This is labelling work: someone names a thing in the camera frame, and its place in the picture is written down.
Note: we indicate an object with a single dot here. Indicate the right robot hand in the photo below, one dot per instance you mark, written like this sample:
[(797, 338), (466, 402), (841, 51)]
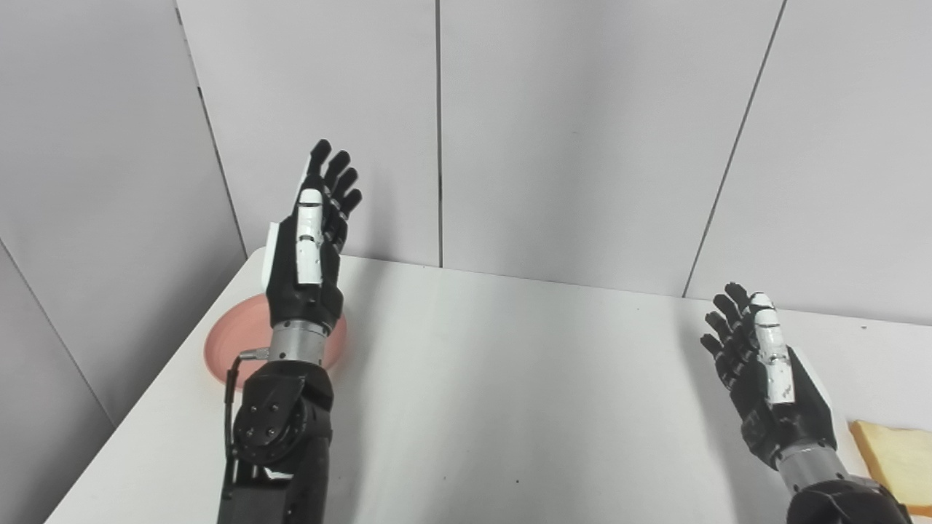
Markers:
[(772, 378)]

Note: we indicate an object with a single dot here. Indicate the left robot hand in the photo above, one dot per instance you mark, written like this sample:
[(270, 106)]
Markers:
[(309, 255)]

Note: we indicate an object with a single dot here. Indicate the pink round plate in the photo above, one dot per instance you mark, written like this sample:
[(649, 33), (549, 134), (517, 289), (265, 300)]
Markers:
[(233, 342)]

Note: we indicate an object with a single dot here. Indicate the slice of white bread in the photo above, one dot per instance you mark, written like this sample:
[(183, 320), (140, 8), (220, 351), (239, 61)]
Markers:
[(897, 458)]

